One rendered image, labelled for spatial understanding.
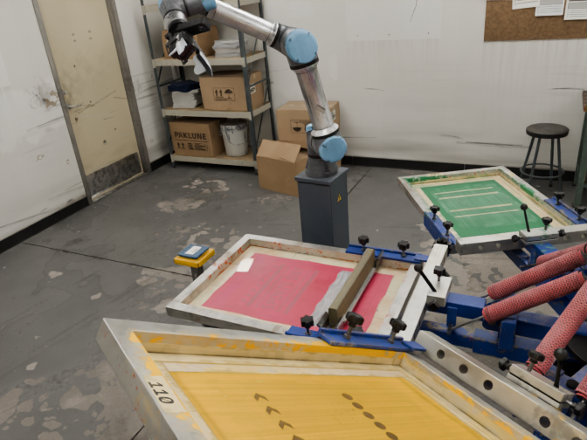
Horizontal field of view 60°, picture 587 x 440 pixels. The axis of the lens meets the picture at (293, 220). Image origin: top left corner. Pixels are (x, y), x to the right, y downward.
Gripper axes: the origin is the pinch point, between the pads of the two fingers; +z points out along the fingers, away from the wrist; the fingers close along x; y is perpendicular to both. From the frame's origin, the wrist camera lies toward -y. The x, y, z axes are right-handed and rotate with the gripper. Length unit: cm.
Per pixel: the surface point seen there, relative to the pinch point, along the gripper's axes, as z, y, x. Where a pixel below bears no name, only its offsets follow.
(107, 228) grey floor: -148, 257, -199
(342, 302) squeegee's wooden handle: 78, 5, -43
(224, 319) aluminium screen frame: 67, 41, -30
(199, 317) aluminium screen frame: 62, 50, -29
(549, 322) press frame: 108, -45, -66
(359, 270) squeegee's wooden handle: 66, 0, -57
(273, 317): 71, 30, -42
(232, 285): 48, 46, -49
